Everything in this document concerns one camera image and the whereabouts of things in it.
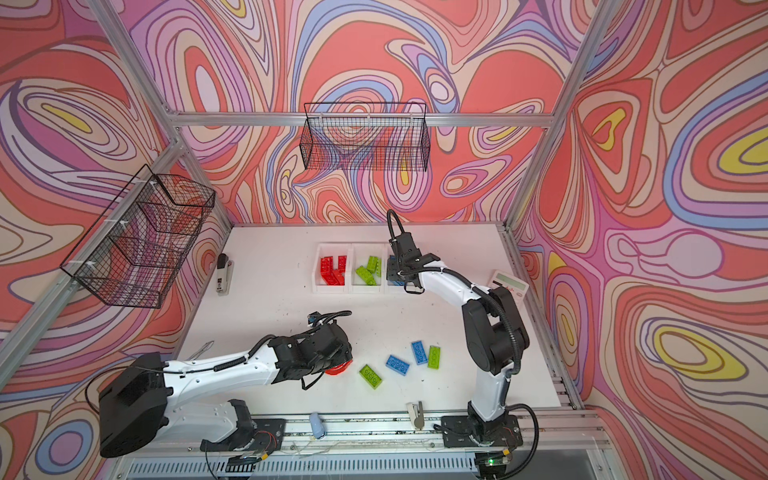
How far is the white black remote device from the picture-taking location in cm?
100

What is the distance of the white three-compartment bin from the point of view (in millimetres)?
981

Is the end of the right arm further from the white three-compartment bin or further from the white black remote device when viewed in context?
the white black remote device
